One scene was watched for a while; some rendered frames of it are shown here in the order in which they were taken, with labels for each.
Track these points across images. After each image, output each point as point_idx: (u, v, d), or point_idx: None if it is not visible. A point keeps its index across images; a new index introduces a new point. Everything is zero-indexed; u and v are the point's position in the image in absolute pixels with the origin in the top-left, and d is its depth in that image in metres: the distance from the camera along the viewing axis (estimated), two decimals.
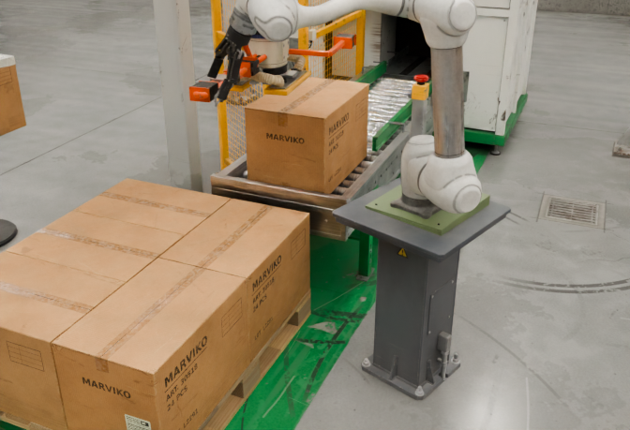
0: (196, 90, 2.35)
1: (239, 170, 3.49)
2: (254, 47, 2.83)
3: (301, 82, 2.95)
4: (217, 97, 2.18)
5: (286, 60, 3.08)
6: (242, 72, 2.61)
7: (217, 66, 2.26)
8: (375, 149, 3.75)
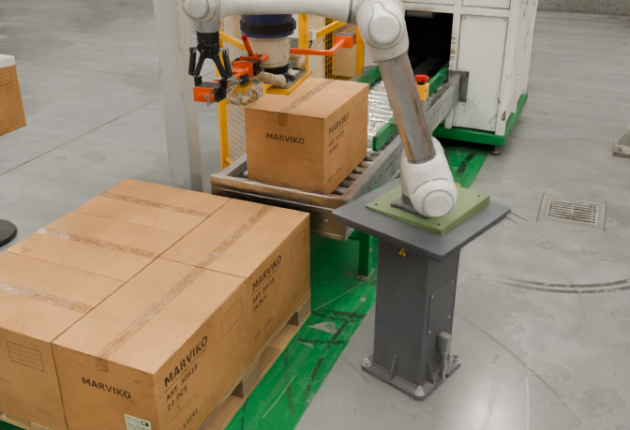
0: (200, 91, 2.36)
1: (239, 170, 3.49)
2: (256, 47, 2.84)
3: (302, 82, 2.95)
4: None
5: None
6: (245, 72, 2.61)
7: (221, 85, 2.38)
8: (375, 149, 3.75)
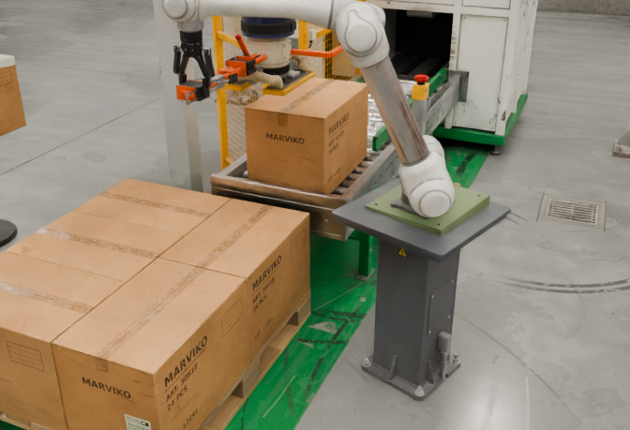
0: (183, 89, 2.38)
1: (239, 170, 3.49)
2: (255, 47, 2.84)
3: (302, 83, 2.94)
4: None
5: (291, 60, 3.08)
6: (236, 72, 2.62)
7: (203, 84, 2.39)
8: (375, 149, 3.75)
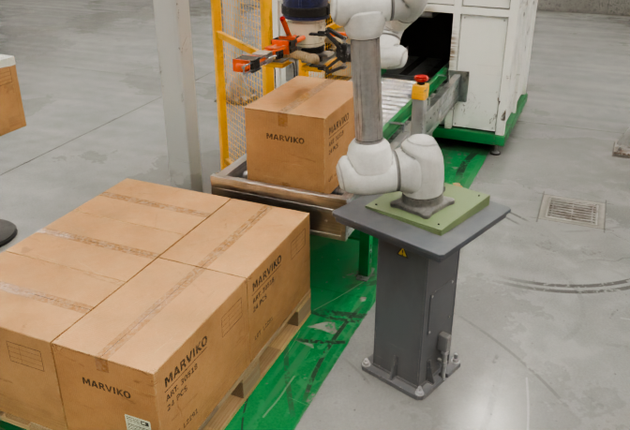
0: (238, 62, 2.72)
1: (239, 170, 3.49)
2: (294, 28, 3.18)
3: None
4: (309, 66, 3.01)
5: (323, 41, 3.41)
6: (281, 50, 2.96)
7: (320, 35, 2.96)
8: None
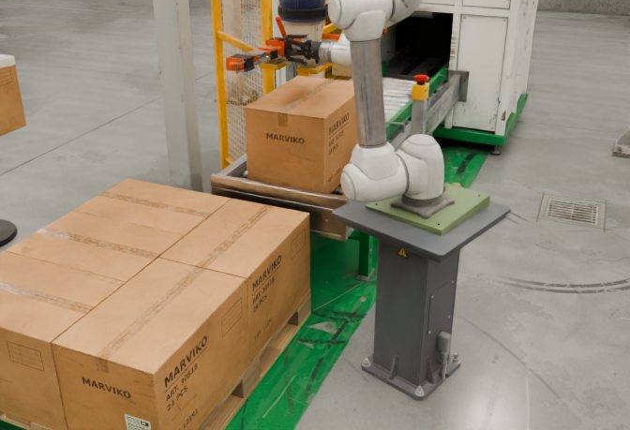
0: (232, 61, 2.68)
1: (239, 170, 3.49)
2: (291, 30, 3.15)
3: (332, 65, 3.24)
4: None
5: None
6: (276, 50, 2.92)
7: None
8: None
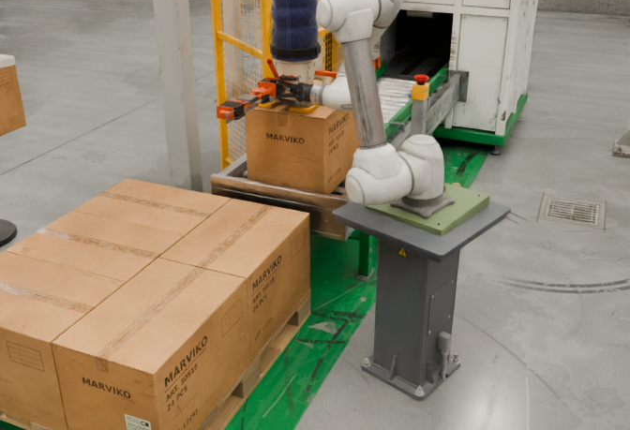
0: (222, 109, 2.69)
1: (239, 170, 3.49)
2: (283, 68, 3.15)
3: None
4: None
5: (314, 79, 3.38)
6: (267, 93, 2.93)
7: (273, 83, 3.00)
8: None
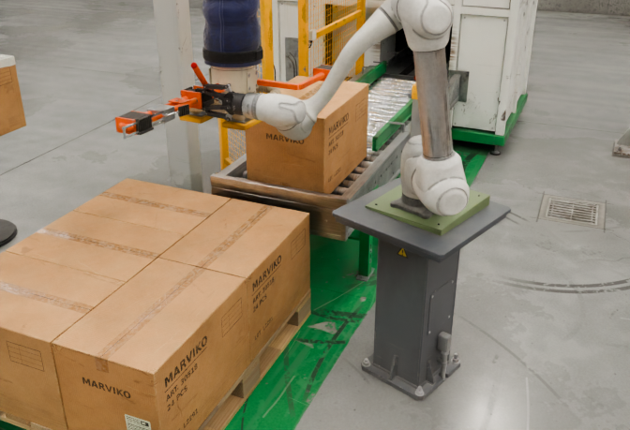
0: (122, 121, 2.15)
1: (239, 170, 3.49)
2: (217, 76, 2.62)
3: None
4: None
5: (260, 91, 2.84)
6: (189, 103, 2.39)
7: (199, 93, 2.46)
8: (375, 149, 3.75)
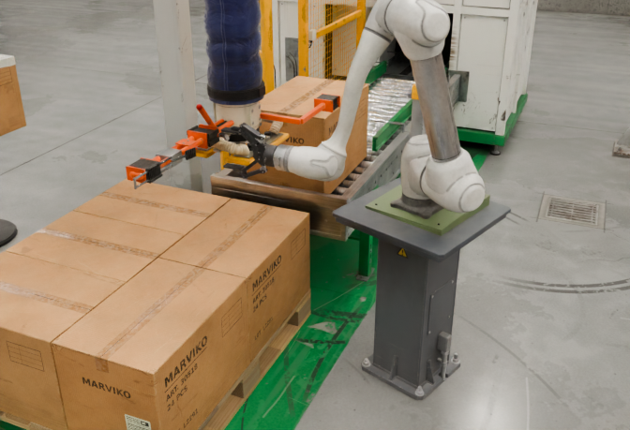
0: (132, 170, 2.25)
1: None
2: (221, 111, 2.71)
3: None
4: (223, 167, 2.48)
5: (263, 121, 2.93)
6: (196, 145, 2.49)
7: (234, 131, 2.42)
8: (375, 149, 3.75)
